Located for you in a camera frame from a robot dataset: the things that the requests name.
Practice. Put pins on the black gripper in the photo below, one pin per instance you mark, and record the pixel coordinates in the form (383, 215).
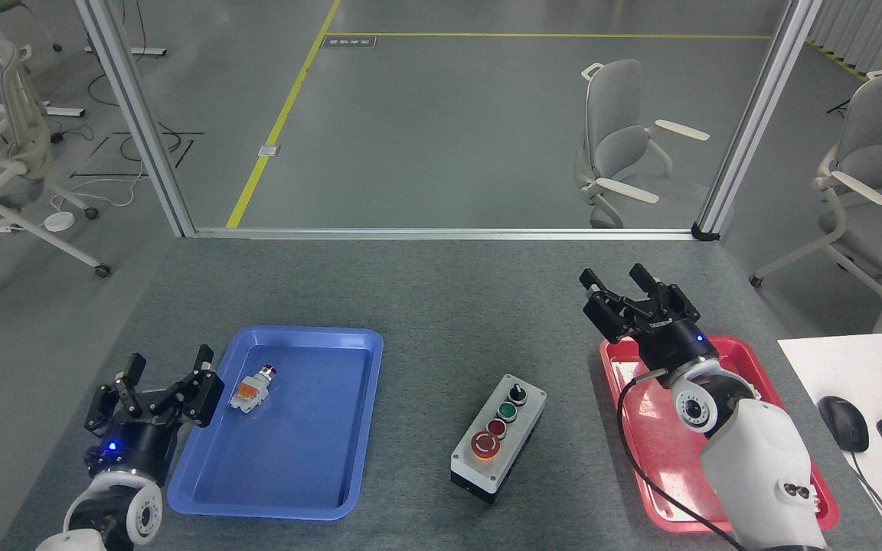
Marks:
(138, 448)
(678, 344)

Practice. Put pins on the grey control box with buttons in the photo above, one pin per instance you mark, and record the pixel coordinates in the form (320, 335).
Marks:
(502, 440)

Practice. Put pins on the red plastic tray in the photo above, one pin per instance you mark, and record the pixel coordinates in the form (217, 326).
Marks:
(663, 451)

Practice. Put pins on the blue plastic tray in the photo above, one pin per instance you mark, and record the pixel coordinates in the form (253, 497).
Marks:
(295, 459)

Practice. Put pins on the grey chair with flat armrests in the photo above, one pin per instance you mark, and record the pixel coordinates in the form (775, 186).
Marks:
(613, 122)

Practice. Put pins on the white round floor disc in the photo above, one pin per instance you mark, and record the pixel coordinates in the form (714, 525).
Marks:
(59, 221)

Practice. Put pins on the white desk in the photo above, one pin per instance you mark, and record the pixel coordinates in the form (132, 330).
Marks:
(862, 367)

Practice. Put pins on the black computer mouse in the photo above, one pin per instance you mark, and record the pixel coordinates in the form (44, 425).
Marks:
(844, 422)

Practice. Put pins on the silver floor socket plate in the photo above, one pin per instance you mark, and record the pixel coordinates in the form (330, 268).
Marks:
(269, 151)

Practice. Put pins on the white mesh office chair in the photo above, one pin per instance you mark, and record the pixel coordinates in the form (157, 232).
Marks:
(24, 145)

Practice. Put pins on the white desk foot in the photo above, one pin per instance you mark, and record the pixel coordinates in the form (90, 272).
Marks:
(146, 51)
(58, 112)

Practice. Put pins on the grey floor label sign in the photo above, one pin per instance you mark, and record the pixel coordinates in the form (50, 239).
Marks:
(349, 42)

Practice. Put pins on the small red push button switch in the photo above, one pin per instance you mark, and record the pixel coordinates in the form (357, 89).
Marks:
(251, 390)

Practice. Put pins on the black corner bracket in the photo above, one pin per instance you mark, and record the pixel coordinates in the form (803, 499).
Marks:
(705, 232)

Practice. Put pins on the silver aluminium rail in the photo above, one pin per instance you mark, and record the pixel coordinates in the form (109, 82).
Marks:
(441, 233)

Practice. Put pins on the silver aluminium post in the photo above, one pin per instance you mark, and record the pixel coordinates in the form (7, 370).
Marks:
(759, 115)
(138, 122)

